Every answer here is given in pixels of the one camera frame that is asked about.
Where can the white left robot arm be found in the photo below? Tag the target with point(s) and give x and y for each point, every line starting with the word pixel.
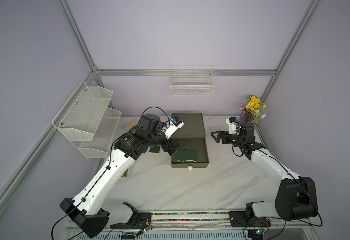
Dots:
pixel 85 209

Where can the white wire wall basket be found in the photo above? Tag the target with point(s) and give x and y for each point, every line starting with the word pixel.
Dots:
pixel 192 86

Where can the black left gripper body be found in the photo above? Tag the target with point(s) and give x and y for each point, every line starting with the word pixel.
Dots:
pixel 166 144

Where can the olive three-drawer cabinet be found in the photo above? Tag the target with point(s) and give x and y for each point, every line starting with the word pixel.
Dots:
pixel 193 126

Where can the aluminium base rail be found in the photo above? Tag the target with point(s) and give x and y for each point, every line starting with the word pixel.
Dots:
pixel 207 225

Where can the purple glass vase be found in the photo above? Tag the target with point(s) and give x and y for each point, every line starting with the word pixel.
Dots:
pixel 246 117

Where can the aluminium frame profile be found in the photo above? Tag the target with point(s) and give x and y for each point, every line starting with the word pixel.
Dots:
pixel 184 72

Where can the beige rubber glove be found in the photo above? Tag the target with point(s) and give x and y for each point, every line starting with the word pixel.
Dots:
pixel 130 125

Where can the white two-tier mesh shelf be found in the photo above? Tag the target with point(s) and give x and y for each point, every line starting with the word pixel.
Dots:
pixel 88 121

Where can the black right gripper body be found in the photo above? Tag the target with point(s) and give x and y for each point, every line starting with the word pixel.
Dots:
pixel 233 139

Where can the green yellow sponge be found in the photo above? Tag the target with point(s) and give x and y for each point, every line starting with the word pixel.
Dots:
pixel 155 150

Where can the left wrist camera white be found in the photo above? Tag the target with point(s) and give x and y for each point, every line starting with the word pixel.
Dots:
pixel 175 123

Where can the yellow artificial flowers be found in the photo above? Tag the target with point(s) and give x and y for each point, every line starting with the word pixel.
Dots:
pixel 256 106

